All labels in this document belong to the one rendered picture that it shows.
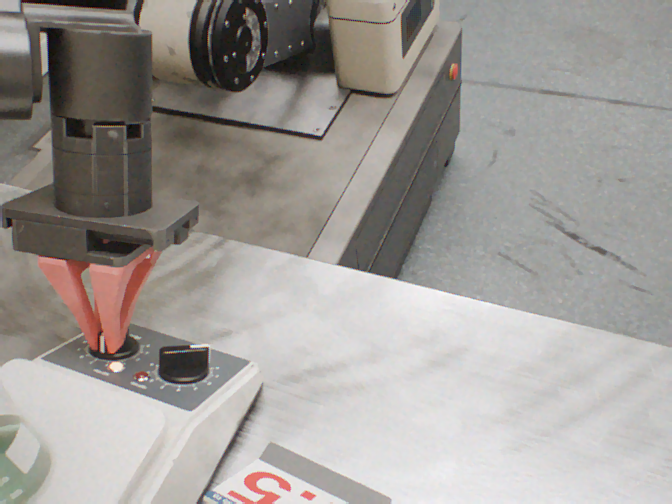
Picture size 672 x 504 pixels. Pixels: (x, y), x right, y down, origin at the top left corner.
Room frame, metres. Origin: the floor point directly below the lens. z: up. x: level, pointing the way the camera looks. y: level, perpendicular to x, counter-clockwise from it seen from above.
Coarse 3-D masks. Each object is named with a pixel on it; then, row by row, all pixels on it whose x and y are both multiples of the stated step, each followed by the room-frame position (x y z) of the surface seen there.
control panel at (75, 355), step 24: (144, 336) 0.31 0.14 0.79; (168, 336) 0.31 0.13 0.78; (48, 360) 0.28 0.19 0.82; (72, 360) 0.28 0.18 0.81; (96, 360) 0.28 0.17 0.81; (120, 360) 0.28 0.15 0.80; (144, 360) 0.28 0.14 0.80; (216, 360) 0.28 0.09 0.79; (240, 360) 0.28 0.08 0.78; (120, 384) 0.25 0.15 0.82; (144, 384) 0.25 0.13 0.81; (168, 384) 0.25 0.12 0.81; (192, 384) 0.25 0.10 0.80; (216, 384) 0.25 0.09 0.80; (192, 408) 0.23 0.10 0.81
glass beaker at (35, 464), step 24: (0, 384) 0.20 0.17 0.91; (0, 408) 0.19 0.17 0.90; (0, 432) 0.18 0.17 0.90; (24, 432) 0.19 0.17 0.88; (0, 456) 0.17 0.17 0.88; (24, 456) 0.18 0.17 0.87; (48, 456) 0.19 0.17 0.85; (0, 480) 0.17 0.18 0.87; (24, 480) 0.17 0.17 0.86; (48, 480) 0.18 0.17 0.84
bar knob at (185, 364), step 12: (168, 348) 0.27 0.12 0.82; (180, 348) 0.27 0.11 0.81; (192, 348) 0.27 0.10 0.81; (204, 348) 0.27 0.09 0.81; (168, 360) 0.26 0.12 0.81; (180, 360) 0.27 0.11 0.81; (192, 360) 0.27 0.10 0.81; (204, 360) 0.27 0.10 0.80; (168, 372) 0.26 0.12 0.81; (180, 372) 0.26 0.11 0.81; (192, 372) 0.26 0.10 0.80; (204, 372) 0.26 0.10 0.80
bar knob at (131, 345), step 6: (102, 330) 0.29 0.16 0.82; (102, 336) 0.29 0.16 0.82; (126, 336) 0.30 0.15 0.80; (102, 342) 0.28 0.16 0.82; (126, 342) 0.30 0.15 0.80; (132, 342) 0.30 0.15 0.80; (138, 342) 0.30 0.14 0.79; (90, 348) 0.29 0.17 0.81; (102, 348) 0.28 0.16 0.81; (120, 348) 0.29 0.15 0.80; (126, 348) 0.29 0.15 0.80; (132, 348) 0.29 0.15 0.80; (138, 348) 0.29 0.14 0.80; (96, 354) 0.28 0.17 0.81; (102, 354) 0.28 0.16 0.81; (108, 354) 0.28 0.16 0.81; (114, 354) 0.28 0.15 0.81; (120, 354) 0.28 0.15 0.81; (126, 354) 0.28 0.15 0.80; (132, 354) 0.28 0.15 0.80
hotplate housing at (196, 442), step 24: (96, 384) 0.25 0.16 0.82; (240, 384) 0.25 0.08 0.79; (168, 408) 0.23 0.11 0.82; (216, 408) 0.23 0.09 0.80; (240, 408) 0.25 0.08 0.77; (168, 432) 0.21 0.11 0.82; (192, 432) 0.21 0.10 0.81; (216, 432) 0.22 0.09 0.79; (168, 456) 0.20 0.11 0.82; (192, 456) 0.20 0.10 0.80; (216, 456) 0.22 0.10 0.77; (144, 480) 0.18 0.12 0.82; (168, 480) 0.19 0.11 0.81; (192, 480) 0.20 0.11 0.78
